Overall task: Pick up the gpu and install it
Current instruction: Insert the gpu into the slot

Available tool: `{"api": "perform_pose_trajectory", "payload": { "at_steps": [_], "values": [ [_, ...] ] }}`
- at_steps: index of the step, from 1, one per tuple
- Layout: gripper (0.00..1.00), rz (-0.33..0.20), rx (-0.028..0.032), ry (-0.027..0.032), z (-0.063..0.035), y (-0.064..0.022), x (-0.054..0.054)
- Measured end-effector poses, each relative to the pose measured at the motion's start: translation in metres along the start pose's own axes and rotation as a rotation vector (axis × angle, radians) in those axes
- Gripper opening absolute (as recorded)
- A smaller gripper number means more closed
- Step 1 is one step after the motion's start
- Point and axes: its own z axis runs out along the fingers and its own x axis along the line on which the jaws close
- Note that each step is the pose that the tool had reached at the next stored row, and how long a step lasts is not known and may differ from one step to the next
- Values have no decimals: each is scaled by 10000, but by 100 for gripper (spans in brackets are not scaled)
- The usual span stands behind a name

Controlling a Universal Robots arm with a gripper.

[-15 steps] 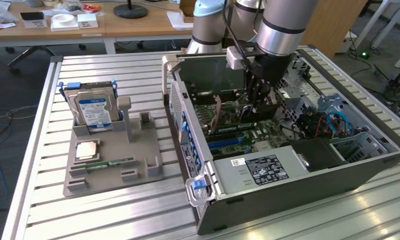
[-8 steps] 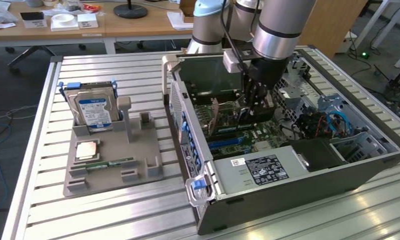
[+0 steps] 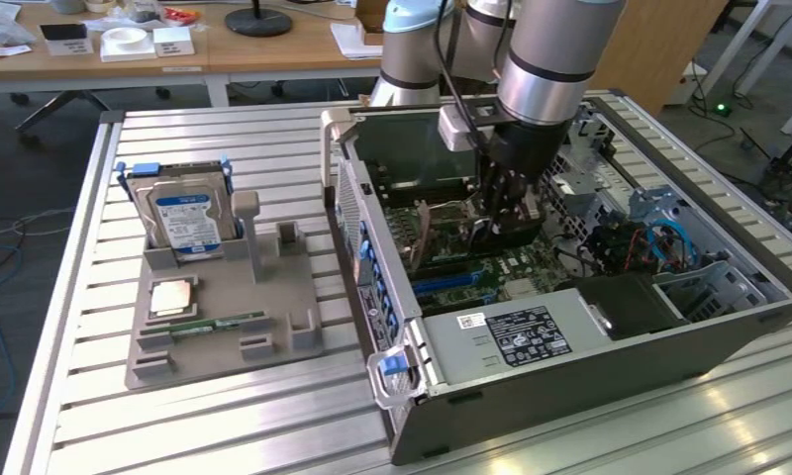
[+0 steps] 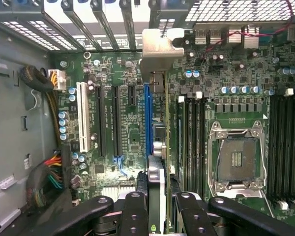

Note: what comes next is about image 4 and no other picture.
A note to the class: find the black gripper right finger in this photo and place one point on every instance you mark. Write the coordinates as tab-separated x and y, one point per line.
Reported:
194	218

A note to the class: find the CPU socket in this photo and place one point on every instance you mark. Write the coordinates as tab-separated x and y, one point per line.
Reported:
236	159

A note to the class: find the white expansion slot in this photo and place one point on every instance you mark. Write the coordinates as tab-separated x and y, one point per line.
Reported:
83	118

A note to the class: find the blue expansion slot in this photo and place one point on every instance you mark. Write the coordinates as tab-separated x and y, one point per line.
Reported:
148	118

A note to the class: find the white power connector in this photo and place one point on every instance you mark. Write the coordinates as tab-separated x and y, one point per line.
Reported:
59	79

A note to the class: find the open black PC case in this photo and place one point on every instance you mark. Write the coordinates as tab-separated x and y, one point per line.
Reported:
14	110

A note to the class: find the black RAM slot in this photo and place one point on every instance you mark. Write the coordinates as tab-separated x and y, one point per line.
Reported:
197	147
290	147
282	147
189	147
274	147
204	110

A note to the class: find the long black expansion slot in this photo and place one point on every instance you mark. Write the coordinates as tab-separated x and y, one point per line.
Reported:
101	123
116	123

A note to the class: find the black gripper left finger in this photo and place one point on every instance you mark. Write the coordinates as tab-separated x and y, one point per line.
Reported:
134	216

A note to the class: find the silver chipset heatsink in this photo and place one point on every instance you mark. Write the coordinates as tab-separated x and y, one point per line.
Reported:
113	193

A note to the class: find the green motherboard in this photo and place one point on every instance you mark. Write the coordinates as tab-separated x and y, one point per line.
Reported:
137	123

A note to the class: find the short black expansion slot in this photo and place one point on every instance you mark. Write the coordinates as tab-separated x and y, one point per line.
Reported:
131	96

